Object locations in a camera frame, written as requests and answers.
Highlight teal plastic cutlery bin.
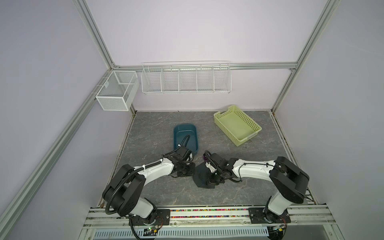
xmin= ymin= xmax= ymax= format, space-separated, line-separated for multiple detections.
xmin=173 ymin=123 xmax=199 ymax=155

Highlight light green perforated plastic basket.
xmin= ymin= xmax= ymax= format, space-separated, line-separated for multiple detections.
xmin=214 ymin=105 xmax=262 ymax=147

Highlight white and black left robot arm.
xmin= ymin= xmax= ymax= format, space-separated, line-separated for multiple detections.
xmin=102 ymin=135 xmax=196 ymax=224

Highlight white wire wall rack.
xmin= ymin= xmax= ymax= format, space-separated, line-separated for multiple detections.
xmin=141 ymin=61 xmax=232 ymax=94

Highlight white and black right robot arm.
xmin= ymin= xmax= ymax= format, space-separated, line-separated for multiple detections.
xmin=193 ymin=151 xmax=310 ymax=224

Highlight aluminium enclosure frame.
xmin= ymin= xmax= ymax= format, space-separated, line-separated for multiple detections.
xmin=0 ymin=0 xmax=343 ymax=232

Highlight white mesh wall basket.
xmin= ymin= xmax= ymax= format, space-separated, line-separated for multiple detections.
xmin=96 ymin=71 xmax=140 ymax=112

